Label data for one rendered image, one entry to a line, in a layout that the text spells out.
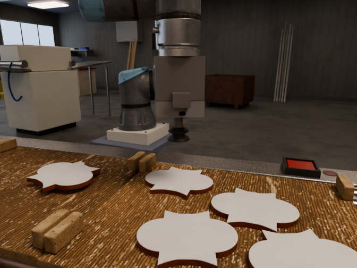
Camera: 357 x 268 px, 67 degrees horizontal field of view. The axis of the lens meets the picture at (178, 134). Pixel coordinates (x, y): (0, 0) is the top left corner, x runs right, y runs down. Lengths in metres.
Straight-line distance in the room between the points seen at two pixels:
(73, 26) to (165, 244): 12.43
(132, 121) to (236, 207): 0.67
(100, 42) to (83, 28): 0.97
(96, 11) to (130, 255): 0.43
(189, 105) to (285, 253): 0.25
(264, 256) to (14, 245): 0.32
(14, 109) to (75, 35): 7.93
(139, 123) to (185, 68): 0.60
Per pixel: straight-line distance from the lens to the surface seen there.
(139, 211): 0.46
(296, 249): 0.39
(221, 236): 0.39
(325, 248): 0.41
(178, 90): 0.46
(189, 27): 0.46
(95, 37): 11.93
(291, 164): 0.72
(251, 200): 0.48
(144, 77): 1.04
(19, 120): 5.01
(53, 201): 0.53
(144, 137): 0.99
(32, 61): 4.80
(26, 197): 0.57
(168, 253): 0.36
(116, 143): 1.04
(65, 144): 0.93
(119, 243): 0.40
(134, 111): 1.04
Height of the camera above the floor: 1.17
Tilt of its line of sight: 15 degrees down
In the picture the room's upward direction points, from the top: straight up
